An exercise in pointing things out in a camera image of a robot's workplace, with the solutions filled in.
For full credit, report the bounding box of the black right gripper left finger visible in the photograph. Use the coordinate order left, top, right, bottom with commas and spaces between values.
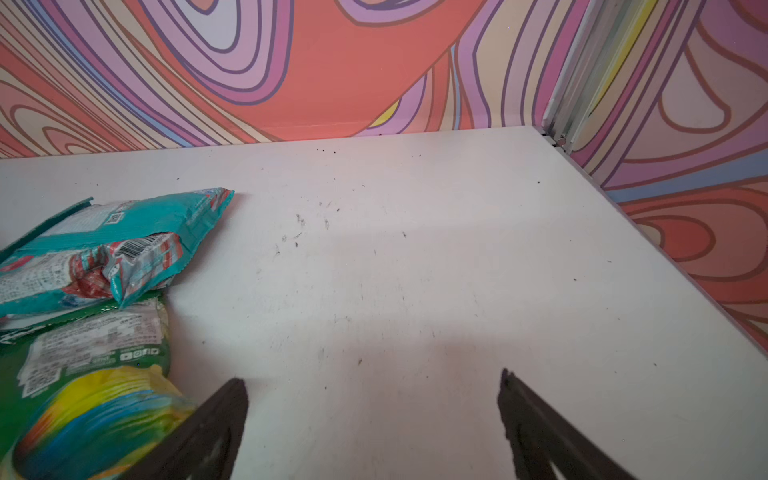
122, 378, 249, 480

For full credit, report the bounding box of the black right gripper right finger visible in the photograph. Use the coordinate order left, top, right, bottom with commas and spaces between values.
497, 369, 633, 480

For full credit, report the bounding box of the green snack bag rainbow print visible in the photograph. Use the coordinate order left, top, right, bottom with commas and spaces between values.
1, 292, 196, 479

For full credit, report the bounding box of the teal snack bag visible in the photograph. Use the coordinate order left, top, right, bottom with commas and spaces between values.
1, 187, 234, 318

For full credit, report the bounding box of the aluminium frame post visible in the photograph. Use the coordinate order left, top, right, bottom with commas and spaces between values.
543, 1, 657, 153

